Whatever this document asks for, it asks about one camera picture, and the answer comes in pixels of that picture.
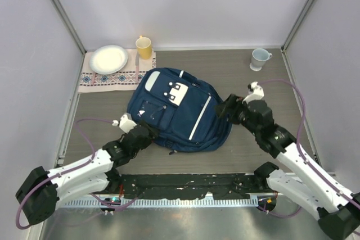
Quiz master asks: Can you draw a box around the yellow mug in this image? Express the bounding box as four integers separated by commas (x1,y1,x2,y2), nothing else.
136,36,152,60

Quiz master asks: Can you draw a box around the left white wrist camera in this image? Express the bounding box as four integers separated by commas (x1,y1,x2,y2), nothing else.
112,113,137,133

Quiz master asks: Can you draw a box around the white paper plate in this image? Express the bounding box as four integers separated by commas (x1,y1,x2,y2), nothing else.
89,45,128,75

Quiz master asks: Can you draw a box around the light blue footed cup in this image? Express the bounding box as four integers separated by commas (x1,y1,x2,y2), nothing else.
249,48,273,71

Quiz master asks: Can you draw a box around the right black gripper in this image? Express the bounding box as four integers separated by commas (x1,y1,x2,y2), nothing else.
212,93,260,136

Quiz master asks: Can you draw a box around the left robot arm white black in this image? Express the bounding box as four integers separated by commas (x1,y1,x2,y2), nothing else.
15,114,159,230

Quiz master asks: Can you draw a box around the navy blue student backpack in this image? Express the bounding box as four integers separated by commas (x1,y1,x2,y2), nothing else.
127,67,232,153

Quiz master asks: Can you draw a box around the white slotted cable duct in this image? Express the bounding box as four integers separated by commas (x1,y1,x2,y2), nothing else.
62,196,258,209

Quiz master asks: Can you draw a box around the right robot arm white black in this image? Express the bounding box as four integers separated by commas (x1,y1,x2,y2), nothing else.
215,94,359,239

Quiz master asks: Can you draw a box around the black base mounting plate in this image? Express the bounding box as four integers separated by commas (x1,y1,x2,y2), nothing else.
87,173,288,200

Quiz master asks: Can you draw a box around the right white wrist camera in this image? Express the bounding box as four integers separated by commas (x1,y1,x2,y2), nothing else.
242,81,264,104

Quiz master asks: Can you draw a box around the pink handled fork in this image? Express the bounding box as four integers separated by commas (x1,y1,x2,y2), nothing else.
91,72,96,85

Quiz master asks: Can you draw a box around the pink handled table knife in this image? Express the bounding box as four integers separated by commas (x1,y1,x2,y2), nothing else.
135,52,140,84

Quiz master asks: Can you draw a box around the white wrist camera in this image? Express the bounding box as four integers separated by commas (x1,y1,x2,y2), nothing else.
112,113,137,133
242,81,264,104

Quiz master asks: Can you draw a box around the aluminium frame rail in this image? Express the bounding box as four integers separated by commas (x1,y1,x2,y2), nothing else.
35,171,343,197

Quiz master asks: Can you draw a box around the patterned cloth placemat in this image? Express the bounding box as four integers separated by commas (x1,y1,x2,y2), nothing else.
78,49,156,93

